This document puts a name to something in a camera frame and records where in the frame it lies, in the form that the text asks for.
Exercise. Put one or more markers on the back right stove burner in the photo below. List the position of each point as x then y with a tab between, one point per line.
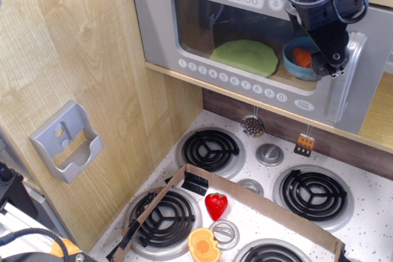
316	194

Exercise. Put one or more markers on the silver toy skimmer spoon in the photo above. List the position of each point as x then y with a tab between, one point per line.
252	125

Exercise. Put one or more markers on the green toy plate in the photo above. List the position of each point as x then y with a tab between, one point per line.
247	55

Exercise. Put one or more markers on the front right stove burner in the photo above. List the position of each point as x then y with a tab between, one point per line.
270	250

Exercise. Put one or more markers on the front left stove burner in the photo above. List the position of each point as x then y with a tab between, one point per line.
164	234

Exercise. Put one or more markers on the stove burner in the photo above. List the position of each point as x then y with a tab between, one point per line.
316	194
270	250
164	234
213	149

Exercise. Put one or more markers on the grey middle stove knob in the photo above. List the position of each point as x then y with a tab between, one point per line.
252	185

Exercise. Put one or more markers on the grey toy microwave door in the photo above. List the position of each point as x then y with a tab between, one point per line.
180	35

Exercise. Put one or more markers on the back left stove burner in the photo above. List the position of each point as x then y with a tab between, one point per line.
213	149

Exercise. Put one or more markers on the grey wall phone holder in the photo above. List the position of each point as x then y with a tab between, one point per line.
58	132

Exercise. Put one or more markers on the orange toy carrot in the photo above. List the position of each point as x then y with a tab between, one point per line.
302	57

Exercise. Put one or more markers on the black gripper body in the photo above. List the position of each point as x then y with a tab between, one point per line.
325	21

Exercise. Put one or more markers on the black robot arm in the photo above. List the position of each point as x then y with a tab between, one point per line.
326	22

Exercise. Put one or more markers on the black equipment on left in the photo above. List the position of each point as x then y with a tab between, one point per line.
14	192

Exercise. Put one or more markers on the blue toy bowl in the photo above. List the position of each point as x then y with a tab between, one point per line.
306	43

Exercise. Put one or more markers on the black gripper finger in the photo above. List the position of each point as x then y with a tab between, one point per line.
322	68

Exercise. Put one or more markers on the grey front stove knob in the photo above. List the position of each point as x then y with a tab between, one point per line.
226	234

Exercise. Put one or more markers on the orange toy fruit half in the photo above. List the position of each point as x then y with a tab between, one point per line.
203	246

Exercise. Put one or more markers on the grey back stove knob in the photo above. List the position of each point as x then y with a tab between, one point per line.
269	155

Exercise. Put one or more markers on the red toy strawberry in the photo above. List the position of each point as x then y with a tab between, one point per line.
216	205

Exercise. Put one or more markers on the brown cardboard barrier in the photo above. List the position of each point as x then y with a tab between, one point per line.
198	181

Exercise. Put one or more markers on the orange toy spatula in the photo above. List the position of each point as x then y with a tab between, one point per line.
305	143

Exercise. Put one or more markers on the grey stove knob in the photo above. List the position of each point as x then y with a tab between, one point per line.
269	155
226	234
252	185

